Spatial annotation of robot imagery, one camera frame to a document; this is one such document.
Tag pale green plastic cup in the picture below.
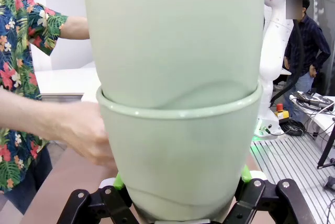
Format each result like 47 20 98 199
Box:
83 0 265 110
96 84 263 221

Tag person in floral shirt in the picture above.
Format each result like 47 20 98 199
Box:
0 0 69 193

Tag white side table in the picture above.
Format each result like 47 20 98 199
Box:
33 61 102 103

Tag person's right hand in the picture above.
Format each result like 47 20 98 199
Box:
56 100 117 169

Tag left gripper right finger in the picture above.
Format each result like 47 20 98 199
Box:
224 165 316 224

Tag person in blue jeans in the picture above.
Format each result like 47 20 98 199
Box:
4 147 53 216

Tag white equipment bench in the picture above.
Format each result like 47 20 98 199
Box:
287 95 335 141

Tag slotted aluminium base plate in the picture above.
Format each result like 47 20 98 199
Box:
250 133 335 224

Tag person's left forearm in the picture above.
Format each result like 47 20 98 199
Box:
59 16 91 40

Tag black stand foot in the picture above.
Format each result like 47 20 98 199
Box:
323 175 335 191

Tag yellow red emergency stop button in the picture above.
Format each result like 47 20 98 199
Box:
274 103 290 122

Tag black grey handheld controller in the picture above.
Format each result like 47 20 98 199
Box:
289 91 335 112

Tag person's right forearm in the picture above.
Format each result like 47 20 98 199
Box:
0 87 62 141

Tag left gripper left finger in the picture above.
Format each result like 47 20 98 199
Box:
56 173 139 224

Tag coiled black cables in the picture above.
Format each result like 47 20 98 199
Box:
278 119 306 136

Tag black slanted stand leg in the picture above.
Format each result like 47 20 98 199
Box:
317 119 335 170

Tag bystander in dark shirt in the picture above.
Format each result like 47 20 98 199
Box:
284 0 332 124

